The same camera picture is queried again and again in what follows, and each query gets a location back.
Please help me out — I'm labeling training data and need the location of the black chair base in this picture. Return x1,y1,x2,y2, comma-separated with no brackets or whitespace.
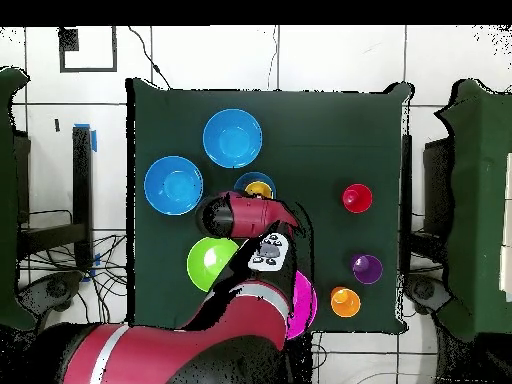
17,270,85,321
403,273,453,315

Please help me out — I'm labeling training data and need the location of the black stand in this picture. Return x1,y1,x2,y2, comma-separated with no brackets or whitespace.
17,125,95,269

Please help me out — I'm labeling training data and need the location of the orange cup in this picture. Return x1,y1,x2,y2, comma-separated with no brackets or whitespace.
330,286,362,319

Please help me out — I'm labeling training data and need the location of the red cup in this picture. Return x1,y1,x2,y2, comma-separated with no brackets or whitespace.
341,183,374,214

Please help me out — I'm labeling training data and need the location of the pink bowl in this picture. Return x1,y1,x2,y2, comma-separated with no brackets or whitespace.
285,269,318,341

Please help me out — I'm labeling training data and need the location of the black floor frame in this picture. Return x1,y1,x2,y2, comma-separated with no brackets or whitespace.
58,25,118,74

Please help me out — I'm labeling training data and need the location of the large blue bowl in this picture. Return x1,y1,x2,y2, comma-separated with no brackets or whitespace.
143,155,204,216
202,108,264,169

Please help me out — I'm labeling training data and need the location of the green covered side table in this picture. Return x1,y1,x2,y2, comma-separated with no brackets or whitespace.
434,78,512,341
0,65,37,331

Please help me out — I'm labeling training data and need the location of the purple cup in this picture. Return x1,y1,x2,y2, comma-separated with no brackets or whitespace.
350,253,384,286

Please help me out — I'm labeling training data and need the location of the small blue bowl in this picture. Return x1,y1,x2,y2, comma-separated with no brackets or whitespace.
233,171,277,199

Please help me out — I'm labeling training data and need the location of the green bowl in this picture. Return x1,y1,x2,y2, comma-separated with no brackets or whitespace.
186,236,241,293

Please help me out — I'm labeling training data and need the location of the dark green tablecloth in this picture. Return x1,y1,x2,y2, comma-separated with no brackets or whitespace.
125,77,415,335

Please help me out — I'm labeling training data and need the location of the thin black floor cable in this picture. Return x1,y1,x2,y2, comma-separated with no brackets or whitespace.
127,25,173,90

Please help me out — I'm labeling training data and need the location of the tangle of black cables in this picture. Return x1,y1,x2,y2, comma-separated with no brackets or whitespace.
19,233,129,325

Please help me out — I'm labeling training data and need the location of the yellow cup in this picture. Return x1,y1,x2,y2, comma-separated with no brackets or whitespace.
243,180,275,200

